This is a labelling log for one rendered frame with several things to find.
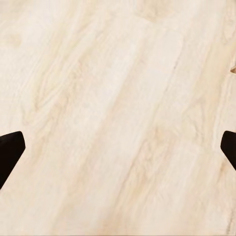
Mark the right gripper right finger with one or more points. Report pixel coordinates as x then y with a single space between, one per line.
228 146

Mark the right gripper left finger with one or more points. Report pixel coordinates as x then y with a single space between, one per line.
12 147

